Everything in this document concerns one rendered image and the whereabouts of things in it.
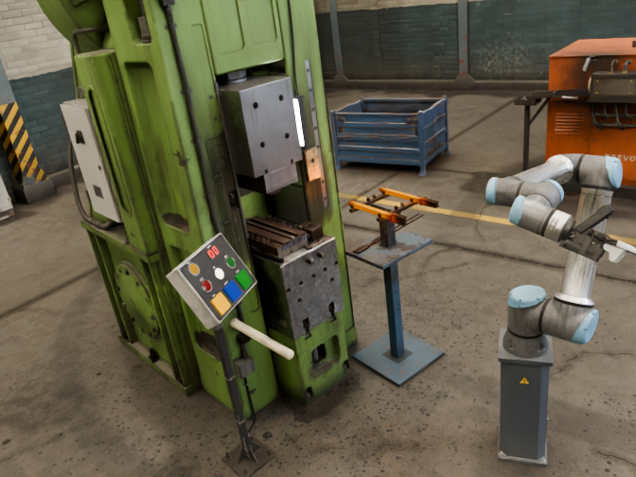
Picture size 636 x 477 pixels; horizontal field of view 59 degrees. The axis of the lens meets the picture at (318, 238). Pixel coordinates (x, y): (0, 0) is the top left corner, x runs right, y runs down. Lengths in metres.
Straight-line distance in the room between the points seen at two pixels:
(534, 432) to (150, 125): 2.29
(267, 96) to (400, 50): 8.59
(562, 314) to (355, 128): 4.64
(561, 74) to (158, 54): 4.01
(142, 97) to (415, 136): 4.01
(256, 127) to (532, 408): 1.75
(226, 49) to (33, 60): 6.03
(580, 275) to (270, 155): 1.42
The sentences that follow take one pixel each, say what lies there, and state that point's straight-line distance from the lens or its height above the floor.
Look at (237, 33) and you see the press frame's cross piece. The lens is 2.70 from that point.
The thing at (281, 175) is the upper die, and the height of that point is 1.33.
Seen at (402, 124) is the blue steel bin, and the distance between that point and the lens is 6.37.
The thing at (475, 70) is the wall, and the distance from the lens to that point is 10.46.
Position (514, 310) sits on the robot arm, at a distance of 2.49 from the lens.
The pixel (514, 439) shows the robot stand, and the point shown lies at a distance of 2.88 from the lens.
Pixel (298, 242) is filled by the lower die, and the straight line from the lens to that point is 2.87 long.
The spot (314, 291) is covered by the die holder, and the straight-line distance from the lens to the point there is 2.96.
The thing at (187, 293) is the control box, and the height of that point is 1.09.
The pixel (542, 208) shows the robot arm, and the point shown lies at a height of 1.46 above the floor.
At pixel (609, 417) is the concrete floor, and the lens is 3.27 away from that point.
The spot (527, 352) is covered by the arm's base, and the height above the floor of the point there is 0.63.
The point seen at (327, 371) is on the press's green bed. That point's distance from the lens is 3.28.
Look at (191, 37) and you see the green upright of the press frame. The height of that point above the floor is 2.00.
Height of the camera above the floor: 2.17
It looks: 25 degrees down
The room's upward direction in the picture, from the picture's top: 8 degrees counter-clockwise
